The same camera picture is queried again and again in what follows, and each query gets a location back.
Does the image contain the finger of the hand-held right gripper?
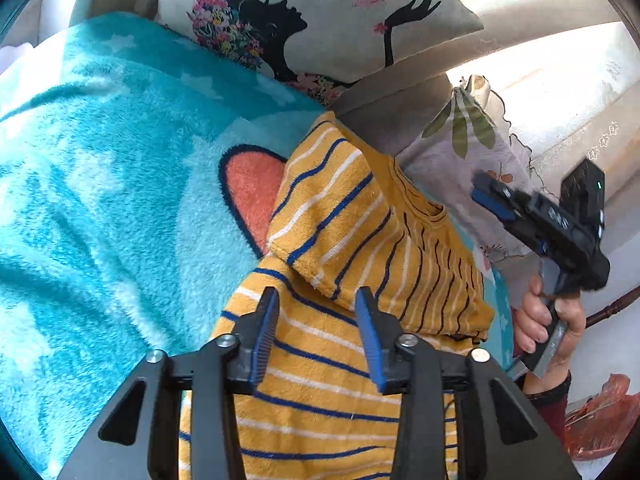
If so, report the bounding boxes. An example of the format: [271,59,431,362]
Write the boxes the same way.
[471,170,533,223]

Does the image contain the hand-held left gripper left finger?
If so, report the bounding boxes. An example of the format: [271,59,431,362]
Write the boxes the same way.
[56,286,281,480]

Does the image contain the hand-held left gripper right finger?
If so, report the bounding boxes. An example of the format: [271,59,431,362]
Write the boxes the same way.
[354,286,583,480]

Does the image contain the yellow striped shirt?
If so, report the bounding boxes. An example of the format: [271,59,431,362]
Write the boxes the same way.
[178,111,496,480]

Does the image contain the person's right forearm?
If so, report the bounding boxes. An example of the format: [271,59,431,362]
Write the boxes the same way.
[524,371,573,442]

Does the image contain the person's right hand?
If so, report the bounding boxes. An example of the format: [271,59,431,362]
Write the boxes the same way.
[513,275,587,395]

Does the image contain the floral leaf print cloth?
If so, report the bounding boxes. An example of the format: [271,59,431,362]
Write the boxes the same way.
[398,75,548,261]

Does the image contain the dark wooden stick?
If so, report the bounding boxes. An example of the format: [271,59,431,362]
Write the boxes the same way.
[585,286,640,328]

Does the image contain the grey sofa cushion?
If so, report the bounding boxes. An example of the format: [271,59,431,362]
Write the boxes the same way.
[330,30,501,158]

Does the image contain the cream star print sofa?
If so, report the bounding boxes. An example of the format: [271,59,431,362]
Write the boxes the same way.
[400,0,640,201]

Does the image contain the red plastic bag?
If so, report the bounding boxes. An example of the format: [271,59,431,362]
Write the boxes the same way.
[564,374,640,461]

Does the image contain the turquoise fleece blanket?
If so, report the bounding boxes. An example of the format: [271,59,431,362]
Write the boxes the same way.
[0,11,516,480]

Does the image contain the printed silhouette pillow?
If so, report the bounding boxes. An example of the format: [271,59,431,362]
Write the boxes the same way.
[155,0,485,107]

